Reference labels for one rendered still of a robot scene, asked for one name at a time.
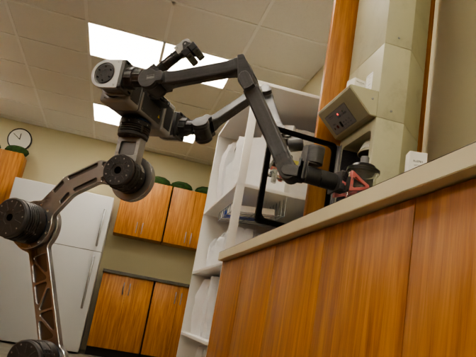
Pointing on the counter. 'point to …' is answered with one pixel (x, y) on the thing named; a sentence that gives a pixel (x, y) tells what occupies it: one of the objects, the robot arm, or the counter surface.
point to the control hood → (353, 95)
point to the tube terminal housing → (390, 110)
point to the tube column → (391, 28)
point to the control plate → (340, 118)
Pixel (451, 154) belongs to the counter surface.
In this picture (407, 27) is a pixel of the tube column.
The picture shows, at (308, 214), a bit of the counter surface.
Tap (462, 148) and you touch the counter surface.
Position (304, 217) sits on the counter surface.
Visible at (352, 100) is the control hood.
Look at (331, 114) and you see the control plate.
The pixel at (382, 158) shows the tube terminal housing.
